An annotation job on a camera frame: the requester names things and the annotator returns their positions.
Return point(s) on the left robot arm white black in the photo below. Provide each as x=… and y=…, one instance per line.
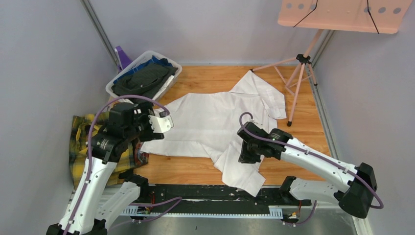
x=126, y=123

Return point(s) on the red blue plaid shirt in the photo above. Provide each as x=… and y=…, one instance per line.
x=140, y=158

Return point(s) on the white long sleeve shirt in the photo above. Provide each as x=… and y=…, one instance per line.
x=206, y=125

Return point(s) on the purple wedge object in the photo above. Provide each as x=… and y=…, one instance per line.
x=123, y=59

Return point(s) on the pink music stand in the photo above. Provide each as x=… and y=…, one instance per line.
x=371, y=16

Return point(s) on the yellow plaid shirt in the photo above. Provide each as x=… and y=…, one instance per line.
x=78, y=152

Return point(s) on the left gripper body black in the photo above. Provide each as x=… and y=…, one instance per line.
x=142, y=126

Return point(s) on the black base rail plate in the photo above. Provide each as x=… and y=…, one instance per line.
x=220, y=199

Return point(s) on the white plastic laundry basket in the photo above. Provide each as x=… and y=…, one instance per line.
x=147, y=56

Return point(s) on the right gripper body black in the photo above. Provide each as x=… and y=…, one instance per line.
x=249, y=153

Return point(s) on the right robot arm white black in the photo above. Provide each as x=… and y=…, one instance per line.
x=351, y=187

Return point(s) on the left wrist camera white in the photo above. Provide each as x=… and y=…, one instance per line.
x=161, y=124

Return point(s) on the dark striped shirt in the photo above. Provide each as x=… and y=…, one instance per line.
x=145, y=82

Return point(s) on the blue shirt in basket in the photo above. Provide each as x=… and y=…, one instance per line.
x=163, y=62

